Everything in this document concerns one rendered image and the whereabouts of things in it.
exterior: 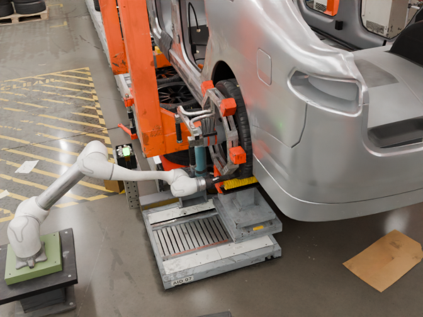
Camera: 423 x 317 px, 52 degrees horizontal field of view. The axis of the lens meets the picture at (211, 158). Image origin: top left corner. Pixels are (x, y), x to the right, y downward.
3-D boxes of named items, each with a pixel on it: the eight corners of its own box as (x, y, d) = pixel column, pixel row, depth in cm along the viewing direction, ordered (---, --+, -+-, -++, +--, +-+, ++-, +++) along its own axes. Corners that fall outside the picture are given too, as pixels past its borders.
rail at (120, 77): (169, 184, 357) (165, 161, 345) (157, 187, 354) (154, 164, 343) (124, 83, 559) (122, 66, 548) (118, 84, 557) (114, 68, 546)
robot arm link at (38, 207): (6, 227, 266) (12, 205, 284) (28, 240, 274) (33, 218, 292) (94, 146, 251) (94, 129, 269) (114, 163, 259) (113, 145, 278)
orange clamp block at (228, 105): (234, 114, 260) (237, 107, 252) (222, 117, 258) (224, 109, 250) (231, 105, 263) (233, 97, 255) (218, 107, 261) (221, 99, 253)
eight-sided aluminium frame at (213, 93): (240, 187, 277) (237, 110, 249) (230, 190, 276) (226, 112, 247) (213, 148, 322) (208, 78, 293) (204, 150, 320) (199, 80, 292)
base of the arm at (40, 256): (16, 275, 255) (13, 268, 252) (14, 251, 272) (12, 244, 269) (48, 264, 260) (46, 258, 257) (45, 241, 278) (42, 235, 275)
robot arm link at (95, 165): (114, 166, 247) (113, 155, 258) (81, 160, 240) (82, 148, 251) (107, 185, 252) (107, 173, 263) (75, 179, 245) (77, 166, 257)
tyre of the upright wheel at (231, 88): (292, 148, 250) (255, 54, 272) (253, 156, 245) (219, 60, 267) (263, 185, 310) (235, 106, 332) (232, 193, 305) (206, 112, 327)
